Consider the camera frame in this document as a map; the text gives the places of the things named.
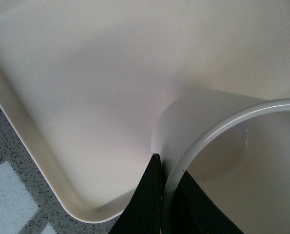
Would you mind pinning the white mug with black handle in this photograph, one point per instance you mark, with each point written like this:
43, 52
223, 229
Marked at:
237, 149

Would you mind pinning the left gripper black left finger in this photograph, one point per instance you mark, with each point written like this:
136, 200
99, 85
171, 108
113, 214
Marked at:
143, 213

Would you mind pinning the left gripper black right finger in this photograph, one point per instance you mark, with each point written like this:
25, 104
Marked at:
195, 213

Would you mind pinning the pale pink rectangular tray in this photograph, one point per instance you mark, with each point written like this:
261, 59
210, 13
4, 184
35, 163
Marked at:
83, 82

